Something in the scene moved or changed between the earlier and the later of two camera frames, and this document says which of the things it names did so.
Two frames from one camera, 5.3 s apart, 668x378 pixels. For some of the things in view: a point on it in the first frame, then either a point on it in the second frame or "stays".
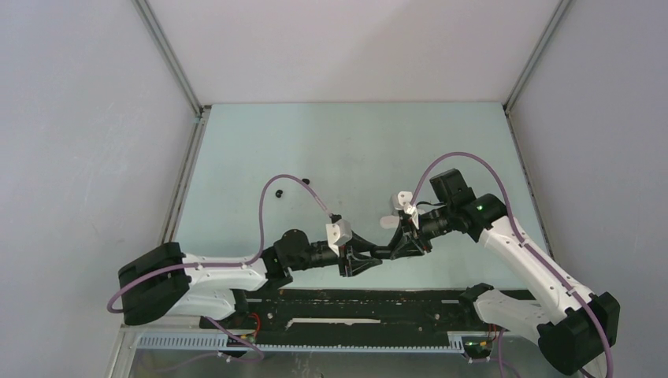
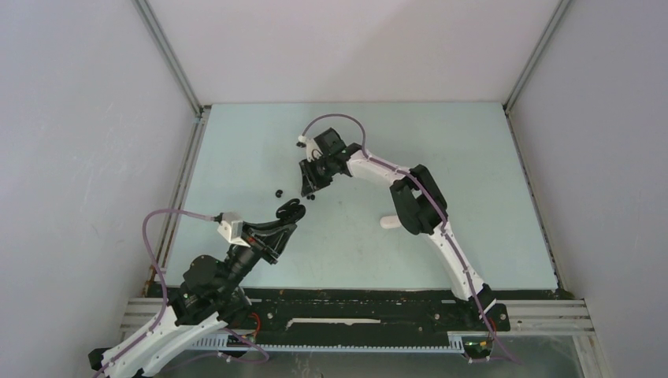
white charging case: x=389 y=222 stays
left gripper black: x=356 y=265 → x=285 y=229
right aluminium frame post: x=560 y=10 stays
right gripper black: x=410 y=246 → x=311 y=182
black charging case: x=382 y=252 → x=291 y=210
